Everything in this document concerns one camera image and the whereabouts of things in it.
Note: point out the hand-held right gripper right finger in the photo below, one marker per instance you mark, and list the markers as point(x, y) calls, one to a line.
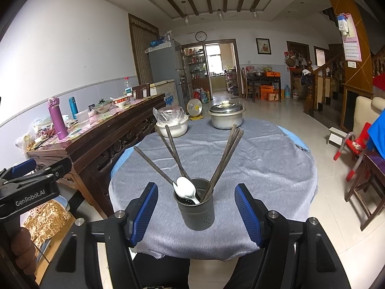
point(248, 213)

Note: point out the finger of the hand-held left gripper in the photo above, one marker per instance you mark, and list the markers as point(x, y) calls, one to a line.
point(51, 173)
point(24, 167)

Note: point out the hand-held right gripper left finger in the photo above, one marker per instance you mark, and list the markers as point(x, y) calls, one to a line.
point(146, 213)

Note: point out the white plastic spoon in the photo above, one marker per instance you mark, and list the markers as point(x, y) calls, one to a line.
point(185, 186)

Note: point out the grey metal utensil holder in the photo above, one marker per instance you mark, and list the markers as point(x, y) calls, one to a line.
point(195, 216)

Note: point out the bunch of dark chopsticks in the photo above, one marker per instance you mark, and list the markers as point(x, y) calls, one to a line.
point(225, 156)

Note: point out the person's left hand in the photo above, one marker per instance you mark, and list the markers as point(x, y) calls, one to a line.
point(22, 253)

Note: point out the gold patterned cloth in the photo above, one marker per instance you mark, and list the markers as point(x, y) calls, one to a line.
point(45, 219)

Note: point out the grey tablecloth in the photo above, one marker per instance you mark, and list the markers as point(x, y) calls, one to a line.
point(264, 168)

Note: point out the purple thermos bottle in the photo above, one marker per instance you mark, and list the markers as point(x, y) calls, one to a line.
point(58, 123)

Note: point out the light blue tablecloth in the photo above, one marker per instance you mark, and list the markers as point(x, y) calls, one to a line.
point(120, 165)

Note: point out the carved dark wooden sideboard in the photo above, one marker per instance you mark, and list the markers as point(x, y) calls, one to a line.
point(99, 147)

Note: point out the floral table cover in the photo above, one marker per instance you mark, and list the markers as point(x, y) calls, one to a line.
point(90, 126)

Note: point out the clear plastic container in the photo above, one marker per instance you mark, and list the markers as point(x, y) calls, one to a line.
point(82, 119)

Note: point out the blue thermos bottle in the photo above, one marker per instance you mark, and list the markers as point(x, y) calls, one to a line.
point(72, 108)

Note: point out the bowl with glass lid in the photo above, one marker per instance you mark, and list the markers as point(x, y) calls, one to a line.
point(103, 107)

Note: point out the white plastic basin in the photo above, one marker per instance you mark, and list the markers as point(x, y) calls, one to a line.
point(177, 131)

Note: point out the aluminium pot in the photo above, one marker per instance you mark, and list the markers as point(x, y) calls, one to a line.
point(225, 122)

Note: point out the red and white bowl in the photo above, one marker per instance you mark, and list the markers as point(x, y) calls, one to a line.
point(120, 101)

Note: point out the clear plastic bag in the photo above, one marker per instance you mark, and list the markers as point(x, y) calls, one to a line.
point(170, 115)

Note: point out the aluminium pot lid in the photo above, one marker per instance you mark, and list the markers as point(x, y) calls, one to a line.
point(227, 108)

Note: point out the clear bottle with red cap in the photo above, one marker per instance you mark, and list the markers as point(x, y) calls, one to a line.
point(128, 90)

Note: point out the white step stool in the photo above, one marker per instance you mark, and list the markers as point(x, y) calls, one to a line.
point(335, 137)

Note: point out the small white electric fan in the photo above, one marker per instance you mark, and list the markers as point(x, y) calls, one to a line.
point(194, 107)

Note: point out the dark wooden chair back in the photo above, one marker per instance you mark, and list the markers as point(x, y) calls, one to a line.
point(135, 91)

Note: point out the orange cardboard box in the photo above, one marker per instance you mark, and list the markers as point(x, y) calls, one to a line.
point(274, 97)
point(266, 90)

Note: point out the white chest freezer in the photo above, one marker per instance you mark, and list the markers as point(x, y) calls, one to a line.
point(164, 90)

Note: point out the blue water jug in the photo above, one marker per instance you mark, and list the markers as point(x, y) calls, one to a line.
point(204, 96)
point(288, 91)

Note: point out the red plastic child chair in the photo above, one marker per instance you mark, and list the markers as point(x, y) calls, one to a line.
point(356, 146)

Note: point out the brown wooden chair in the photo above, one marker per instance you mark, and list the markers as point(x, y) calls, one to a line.
point(368, 168)

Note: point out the tall wooden chair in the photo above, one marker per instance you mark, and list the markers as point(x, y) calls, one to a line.
point(243, 81)

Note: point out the wooden stair railing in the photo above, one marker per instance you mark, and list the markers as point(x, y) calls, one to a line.
point(309, 96)

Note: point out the dark wooden side table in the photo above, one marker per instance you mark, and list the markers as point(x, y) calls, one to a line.
point(264, 79)

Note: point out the flat orange box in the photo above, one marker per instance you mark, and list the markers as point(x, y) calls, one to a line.
point(272, 74)

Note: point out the blue cloth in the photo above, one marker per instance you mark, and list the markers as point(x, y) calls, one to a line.
point(377, 138)

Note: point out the beige armchair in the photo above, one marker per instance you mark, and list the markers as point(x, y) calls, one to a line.
point(362, 111)

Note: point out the brown curtain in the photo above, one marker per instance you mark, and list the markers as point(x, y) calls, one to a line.
point(141, 48)

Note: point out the grey refrigerator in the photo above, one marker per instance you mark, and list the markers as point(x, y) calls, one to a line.
point(164, 60)

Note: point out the shelf with bottles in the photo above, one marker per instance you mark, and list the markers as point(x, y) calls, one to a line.
point(194, 63)

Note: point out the blue bag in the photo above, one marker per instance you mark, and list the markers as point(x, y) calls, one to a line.
point(156, 43)

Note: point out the wooden pillar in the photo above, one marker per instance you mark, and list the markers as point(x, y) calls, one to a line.
point(355, 75)

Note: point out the wooden door frame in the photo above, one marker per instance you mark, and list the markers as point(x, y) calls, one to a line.
point(237, 66)

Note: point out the framed wall picture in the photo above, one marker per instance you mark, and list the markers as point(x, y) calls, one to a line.
point(263, 46)

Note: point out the round wall clock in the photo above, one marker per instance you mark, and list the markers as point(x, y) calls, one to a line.
point(201, 36)

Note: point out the pink wall calendar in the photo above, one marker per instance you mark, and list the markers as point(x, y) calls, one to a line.
point(352, 51)

